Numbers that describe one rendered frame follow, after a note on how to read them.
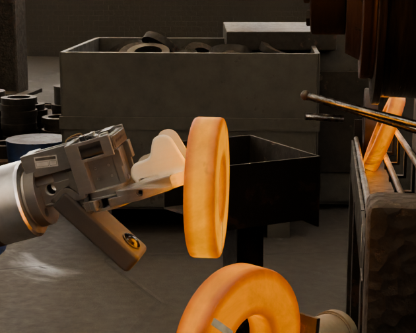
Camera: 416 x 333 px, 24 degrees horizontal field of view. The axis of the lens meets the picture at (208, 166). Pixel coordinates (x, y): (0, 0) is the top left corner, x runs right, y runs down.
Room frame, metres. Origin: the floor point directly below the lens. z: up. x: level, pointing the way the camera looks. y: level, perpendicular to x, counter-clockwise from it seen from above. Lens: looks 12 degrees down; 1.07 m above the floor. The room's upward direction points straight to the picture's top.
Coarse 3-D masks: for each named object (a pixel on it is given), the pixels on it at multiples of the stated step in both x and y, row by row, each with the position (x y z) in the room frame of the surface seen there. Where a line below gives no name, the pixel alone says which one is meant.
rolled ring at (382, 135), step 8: (392, 104) 2.15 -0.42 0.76; (400, 104) 2.15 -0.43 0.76; (392, 112) 2.13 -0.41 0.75; (400, 112) 2.13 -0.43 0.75; (376, 128) 2.27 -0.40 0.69; (384, 128) 2.12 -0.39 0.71; (392, 128) 2.12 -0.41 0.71; (376, 136) 2.13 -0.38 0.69; (384, 136) 2.11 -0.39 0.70; (392, 136) 2.11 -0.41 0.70; (368, 144) 2.27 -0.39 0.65; (376, 144) 2.12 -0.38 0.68; (384, 144) 2.11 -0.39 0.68; (368, 152) 2.17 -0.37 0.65; (376, 152) 2.12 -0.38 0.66; (384, 152) 2.12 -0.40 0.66; (368, 160) 2.14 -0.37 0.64; (376, 160) 2.13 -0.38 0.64; (368, 168) 2.18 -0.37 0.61; (376, 168) 2.16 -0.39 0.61
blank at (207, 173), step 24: (216, 120) 1.03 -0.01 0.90; (192, 144) 1.00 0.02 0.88; (216, 144) 0.99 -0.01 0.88; (192, 168) 0.98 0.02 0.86; (216, 168) 0.98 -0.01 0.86; (192, 192) 0.97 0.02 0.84; (216, 192) 0.98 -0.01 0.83; (192, 216) 0.97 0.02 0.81; (216, 216) 0.99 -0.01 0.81; (192, 240) 0.98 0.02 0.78; (216, 240) 0.99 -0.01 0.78
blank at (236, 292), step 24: (240, 264) 0.89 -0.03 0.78; (216, 288) 0.85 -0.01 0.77; (240, 288) 0.86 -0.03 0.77; (264, 288) 0.88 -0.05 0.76; (288, 288) 0.91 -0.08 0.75; (192, 312) 0.84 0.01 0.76; (216, 312) 0.83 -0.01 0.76; (240, 312) 0.86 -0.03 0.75; (264, 312) 0.88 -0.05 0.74; (288, 312) 0.91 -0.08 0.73
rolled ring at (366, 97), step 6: (366, 90) 2.39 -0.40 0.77; (366, 96) 2.36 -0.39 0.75; (366, 102) 2.35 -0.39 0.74; (372, 108) 2.33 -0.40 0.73; (366, 120) 2.32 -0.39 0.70; (372, 120) 2.32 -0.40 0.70; (366, 126) 2.32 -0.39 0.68; (372, 126) 2.32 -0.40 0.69; (366, 132) 2.32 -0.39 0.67; (372, 132) 2.32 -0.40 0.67; (366, 138) 2.32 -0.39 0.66; (366, 144) 2.33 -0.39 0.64
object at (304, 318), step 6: (300, 318) 0.93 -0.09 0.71; (306, 318) 0.93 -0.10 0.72; (312, 318) 0.92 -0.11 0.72; (318, 318) 0.92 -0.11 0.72; (300, 324) 0.93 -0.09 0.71; (306, 324) 0.93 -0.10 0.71; (312, 324) 0.92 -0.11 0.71; (318, 324) 0.92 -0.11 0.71; (300, 330) 0.93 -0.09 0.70; (306, 330) 0.92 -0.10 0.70; (312, 330) 0.92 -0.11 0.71; (318, 330) 0.92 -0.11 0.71
